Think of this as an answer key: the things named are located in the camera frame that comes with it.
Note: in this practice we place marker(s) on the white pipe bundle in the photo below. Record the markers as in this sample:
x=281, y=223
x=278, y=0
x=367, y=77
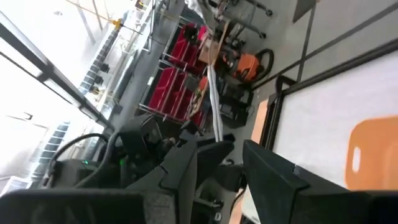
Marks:
x=214, y=102

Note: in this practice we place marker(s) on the cardboard box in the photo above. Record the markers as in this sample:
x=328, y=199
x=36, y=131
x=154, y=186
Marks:
x=206, y=51

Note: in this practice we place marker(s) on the black equipment cases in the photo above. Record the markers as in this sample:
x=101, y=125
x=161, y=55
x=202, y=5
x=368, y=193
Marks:
x=233, y=105

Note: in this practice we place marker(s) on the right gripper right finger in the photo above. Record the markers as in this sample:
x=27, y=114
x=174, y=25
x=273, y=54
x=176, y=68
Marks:
x=280, y=193

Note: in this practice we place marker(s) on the long ceiling light rail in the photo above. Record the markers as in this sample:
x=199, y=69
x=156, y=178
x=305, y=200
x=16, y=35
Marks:
x=46, y=68

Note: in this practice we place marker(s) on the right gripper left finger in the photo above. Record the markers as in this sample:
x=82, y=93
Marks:
x=183, y=174

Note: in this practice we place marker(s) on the orange shop vacuum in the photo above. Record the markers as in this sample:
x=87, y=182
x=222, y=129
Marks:
x=248, y=67

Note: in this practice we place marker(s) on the wooden table base board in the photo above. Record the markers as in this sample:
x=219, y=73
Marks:
x=259, y=124

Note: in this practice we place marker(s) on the red storage bin rack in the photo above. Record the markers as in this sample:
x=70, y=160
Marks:
x=168, y=84

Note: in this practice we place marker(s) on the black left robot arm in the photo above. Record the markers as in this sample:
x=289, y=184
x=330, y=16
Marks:
x=136, y=140

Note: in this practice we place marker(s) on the orange plastic bin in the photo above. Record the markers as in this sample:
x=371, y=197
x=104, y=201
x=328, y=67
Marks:
x=379, y=155

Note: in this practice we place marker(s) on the silver air duct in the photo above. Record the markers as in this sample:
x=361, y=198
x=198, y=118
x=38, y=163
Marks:
x=93, y=68

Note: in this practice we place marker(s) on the metal rolling stand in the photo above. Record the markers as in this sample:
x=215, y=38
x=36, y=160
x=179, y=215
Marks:
x=248, y=28

